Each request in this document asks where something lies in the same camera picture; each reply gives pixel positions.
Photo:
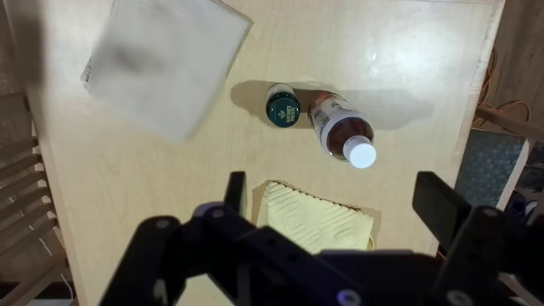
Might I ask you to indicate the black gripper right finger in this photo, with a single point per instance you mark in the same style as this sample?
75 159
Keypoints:
481 249

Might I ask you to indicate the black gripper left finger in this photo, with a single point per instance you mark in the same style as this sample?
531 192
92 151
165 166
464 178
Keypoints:
170 256

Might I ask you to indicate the yellow ribbed cloth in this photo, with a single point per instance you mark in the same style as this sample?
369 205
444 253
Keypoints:
311 219

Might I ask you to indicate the grey patterned seat cushion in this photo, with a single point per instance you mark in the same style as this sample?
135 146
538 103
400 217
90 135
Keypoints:
490 164

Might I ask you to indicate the wooden slat-back chair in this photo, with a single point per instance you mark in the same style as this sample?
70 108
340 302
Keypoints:
22 188

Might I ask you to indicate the clear bottle white cap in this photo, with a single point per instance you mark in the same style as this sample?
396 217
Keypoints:
342 129

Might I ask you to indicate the small dark green bottle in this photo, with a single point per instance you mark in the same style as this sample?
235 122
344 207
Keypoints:
283 107

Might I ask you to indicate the beige folded towel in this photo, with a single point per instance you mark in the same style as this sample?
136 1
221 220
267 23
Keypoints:
164 62

